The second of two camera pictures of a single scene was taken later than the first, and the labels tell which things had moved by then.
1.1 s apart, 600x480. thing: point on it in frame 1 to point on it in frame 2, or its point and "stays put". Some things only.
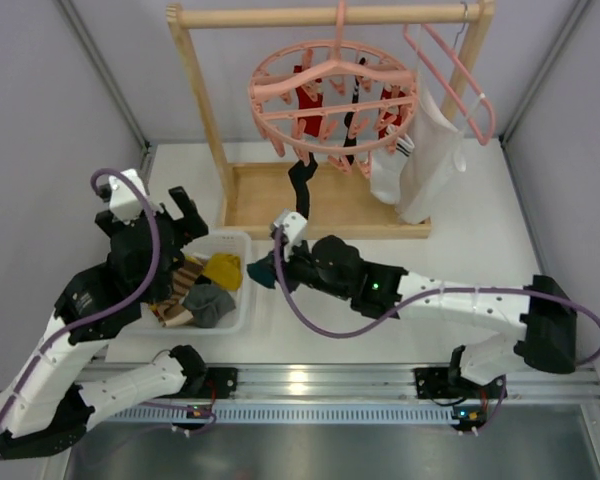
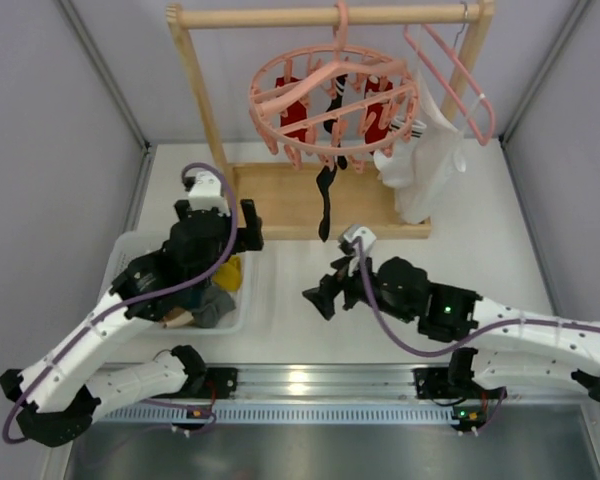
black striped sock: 348,136 to 340,83
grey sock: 207,304 stays put
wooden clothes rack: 324,200 stays put
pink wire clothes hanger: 453,54 stays put
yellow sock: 225,270 stays put
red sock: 386,94 to 373,88
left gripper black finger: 191,215 to 251,236
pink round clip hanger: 338,99 stays put
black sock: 300,174 to 324,177
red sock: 303,101 to 295,114
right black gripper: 286,267 to 345,288
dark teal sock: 264,270 to 190,298
